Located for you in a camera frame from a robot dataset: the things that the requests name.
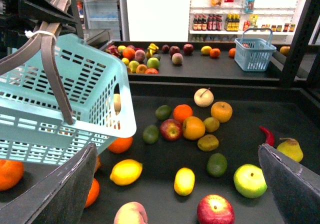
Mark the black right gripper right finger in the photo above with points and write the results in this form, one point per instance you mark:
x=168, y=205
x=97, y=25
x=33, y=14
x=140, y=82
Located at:
x=295, y=188

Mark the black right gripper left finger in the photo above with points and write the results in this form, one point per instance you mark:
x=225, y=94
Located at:
x=60, y=197

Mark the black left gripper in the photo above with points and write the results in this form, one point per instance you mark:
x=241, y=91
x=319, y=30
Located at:
x=43, y=10

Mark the grey basket handle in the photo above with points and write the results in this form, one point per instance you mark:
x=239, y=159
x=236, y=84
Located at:
x=21, y=39

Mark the light blue shopping basket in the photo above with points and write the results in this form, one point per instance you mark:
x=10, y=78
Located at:
x=31, y=124

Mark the small yellow lemon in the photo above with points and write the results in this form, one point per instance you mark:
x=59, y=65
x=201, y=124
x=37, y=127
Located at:
x=184, y=181

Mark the back shelf green apple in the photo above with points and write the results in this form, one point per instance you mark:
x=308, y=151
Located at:
x=153, y=63

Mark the back shelf orange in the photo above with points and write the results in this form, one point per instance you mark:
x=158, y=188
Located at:
x=215, y=53

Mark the back shelf yellow lemon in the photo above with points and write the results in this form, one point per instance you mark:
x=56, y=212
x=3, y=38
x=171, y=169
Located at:
x=205, y=50

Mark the red pomegranate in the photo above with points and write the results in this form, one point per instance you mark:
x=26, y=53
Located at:
x=93, y=193

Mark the yellow pear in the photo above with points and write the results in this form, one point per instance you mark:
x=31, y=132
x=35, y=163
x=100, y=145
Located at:
x=291, y=148

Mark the knobbed orange front left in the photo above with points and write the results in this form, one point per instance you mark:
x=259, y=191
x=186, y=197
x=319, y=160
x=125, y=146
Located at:
x=11, y=172

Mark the red chili pepper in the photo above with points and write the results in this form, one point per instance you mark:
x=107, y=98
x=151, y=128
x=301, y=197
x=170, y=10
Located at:
x=269, y=137

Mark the pale peach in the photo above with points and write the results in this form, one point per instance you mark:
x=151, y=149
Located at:
x=131, y=213

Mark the large orange centre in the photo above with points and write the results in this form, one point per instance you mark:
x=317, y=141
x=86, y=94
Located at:
x=121, y=145

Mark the green lime front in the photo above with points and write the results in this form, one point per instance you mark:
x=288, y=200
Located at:
x=217, y=165

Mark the green lime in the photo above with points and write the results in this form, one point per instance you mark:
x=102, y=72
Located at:
x=217, y=165
x=163, y=112
x=150, y=134

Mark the red apple front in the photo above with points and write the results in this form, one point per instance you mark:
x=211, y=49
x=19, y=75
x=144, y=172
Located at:
x=215, y=209

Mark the red apple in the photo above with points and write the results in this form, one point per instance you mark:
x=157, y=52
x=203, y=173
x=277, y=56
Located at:
x=215, y=209
x=171, y=130

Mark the olive brown lumpy fruit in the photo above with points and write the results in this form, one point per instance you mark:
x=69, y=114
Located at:
x=208, y=143

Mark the olive green small fruit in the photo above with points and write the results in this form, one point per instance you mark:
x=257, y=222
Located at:
x=211, y=124

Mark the green lime lower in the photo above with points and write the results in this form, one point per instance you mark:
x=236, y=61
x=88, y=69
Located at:
x=150, y=134

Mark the yellow orange apple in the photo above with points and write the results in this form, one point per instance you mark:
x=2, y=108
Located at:
x=222, y=111

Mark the orange persimmon yellowish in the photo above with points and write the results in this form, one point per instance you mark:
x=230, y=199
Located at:
x=193, y=128

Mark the red apple centre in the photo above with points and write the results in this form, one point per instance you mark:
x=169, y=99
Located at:
x=171, y=130

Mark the cream pear back right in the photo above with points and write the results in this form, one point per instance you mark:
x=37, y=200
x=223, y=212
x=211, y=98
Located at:
x=203, y=97

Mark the green lime upper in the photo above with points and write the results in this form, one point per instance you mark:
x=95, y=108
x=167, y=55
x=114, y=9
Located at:
x=163, y=112

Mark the plain orange centre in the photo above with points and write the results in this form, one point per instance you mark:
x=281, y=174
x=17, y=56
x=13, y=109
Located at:
x=181, y=112

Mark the small blue basket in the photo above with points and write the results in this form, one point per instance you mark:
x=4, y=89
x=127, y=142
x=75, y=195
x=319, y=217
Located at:
x=253, y=54

